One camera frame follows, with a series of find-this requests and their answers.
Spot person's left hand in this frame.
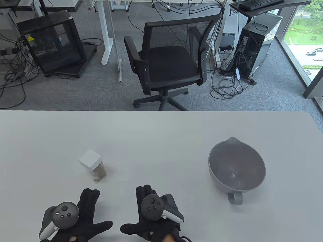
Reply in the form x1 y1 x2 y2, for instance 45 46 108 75
39 188 113 242

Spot person's right hand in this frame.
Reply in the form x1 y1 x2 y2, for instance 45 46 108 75
120 185 184 242

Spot dark grey controller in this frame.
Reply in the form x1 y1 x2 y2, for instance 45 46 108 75
39 202 80 240
140 194 185 224

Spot white jar lid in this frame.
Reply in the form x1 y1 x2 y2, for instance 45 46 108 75
79 149 102 172

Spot grey salad bowl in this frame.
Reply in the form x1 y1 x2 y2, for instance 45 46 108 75
208 137 266 205

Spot black mesh office chair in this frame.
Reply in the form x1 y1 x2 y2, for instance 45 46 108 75
124 14 222 111

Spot white desk leg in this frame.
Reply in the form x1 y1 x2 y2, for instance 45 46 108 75
97 0 114 65
215 5 230 67

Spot grey power strip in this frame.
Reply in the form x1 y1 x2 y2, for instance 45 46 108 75
0 47 19 56

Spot black computer tower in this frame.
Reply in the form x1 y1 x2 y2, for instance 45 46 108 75
228 14 283 85

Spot black desk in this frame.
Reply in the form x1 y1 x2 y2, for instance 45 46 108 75
230 0 312 17

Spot black keyboard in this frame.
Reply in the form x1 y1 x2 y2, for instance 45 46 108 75
238 0 285 10

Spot thin white desk rail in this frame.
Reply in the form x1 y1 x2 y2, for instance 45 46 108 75
109 0 123 82

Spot bundle of black floor cables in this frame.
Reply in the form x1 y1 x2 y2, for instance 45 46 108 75
0 33 43 110

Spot coil of black cables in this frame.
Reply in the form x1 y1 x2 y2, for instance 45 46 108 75
210 68 244 99

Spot black glass enclosure cabinet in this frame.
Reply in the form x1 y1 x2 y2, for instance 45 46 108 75
16 11 87 75

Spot black hanging cables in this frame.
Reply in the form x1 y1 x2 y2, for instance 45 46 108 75
127 0 225 51

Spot grey window frame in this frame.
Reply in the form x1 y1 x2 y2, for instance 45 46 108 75
275 0 323 119

